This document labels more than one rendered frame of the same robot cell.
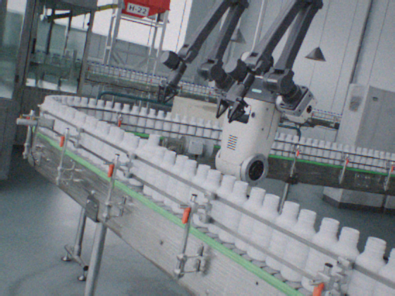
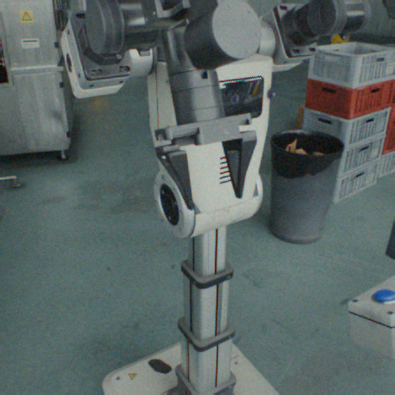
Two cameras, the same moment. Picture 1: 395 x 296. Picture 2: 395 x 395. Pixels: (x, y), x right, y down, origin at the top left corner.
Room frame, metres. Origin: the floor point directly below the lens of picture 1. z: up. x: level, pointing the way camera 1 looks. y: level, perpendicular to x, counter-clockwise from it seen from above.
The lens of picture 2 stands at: (2.12, 0.66, 1.52)
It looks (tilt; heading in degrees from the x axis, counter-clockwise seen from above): 28 degrees down; 277
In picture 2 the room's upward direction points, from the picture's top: straight up
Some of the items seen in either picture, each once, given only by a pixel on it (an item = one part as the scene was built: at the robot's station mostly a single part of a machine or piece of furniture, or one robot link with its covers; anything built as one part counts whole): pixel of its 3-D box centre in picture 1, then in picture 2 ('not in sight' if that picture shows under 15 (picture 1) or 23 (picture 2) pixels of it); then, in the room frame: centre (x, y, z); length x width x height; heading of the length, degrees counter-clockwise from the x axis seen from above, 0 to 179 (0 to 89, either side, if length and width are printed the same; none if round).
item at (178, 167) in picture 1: (177, 181); not in sight; (1.49, 0.05, 1.08); 0.06 x 0.06 x 0.17
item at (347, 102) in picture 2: not in sight; (350, 93); (1.37, -2.55, 0.78); 0.61 x 0.41 x 0.22; 46
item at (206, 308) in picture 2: not in sight; (205, 322); (2.21, -0.20, 0.66); 0.11 x 0.11 x 0.40; 39
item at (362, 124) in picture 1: (365, 147); not in sight; (7.43, -2.51, 0.96); 0.82 x 0.50 x 1.91; 111
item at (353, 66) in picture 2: not in sight; (354, 63); (1.38, -2.55, 1.00); 0.61 x 0.41 x 0.22; 46
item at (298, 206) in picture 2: not in sight; (301, 188); (1.76, -1.79, 0.32); 0.45 x 0.45 x 0.64
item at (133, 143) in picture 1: (130, 158); not in sight; (1.72, 0.24, 1.08); 0.06 x 0.06 x 0.17
